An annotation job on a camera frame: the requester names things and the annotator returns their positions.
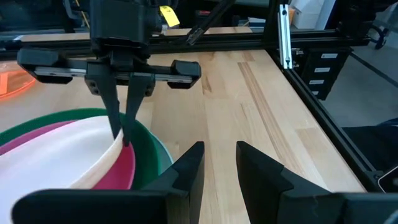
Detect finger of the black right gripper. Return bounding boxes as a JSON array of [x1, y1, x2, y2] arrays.
[[122, 73, 156, 147], [85, 61, 122, 140]]

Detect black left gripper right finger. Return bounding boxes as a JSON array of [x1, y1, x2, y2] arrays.
[[235, 141, 398, 224]]

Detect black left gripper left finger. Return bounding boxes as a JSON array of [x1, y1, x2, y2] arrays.
[[11, 141, 205, 224]]

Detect large dark green plate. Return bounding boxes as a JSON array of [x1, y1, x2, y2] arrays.
[[0, 108, 163, 191]]

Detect magenta plastic plate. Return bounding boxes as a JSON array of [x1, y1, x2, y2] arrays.
[[0, 119, 137, 191]]

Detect cream plastic plate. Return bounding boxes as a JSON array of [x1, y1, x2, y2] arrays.
[[0, 115, 125, 224]]

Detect large light blue plate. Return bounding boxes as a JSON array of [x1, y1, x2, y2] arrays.
[[148, 129, 174, 175]]

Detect yellow tag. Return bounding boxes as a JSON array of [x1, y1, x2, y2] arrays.
[[159, 5, 181, 28]]

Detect small translucent orange plate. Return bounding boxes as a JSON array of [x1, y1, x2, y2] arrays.
[[0, 60, 37, 99]]

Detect black cabinet with white labels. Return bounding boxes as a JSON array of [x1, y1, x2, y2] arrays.
[[297, 47, 354, 101]]

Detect silver aluminium extrusion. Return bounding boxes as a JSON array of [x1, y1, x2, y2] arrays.
[[277, 4, 294, 70]]

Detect white boxes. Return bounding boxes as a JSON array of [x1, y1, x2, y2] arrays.
[[291, 0, 337, 30]]

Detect black chair caster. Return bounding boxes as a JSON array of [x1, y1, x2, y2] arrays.
[[369, 24, 390, 50]]

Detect black frame brace rod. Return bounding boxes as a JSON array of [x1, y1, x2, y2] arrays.
[[185, 0, 234, 47]]

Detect black aluminium table frame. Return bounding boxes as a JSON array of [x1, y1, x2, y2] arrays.
[[0, 0, 398, 194]]

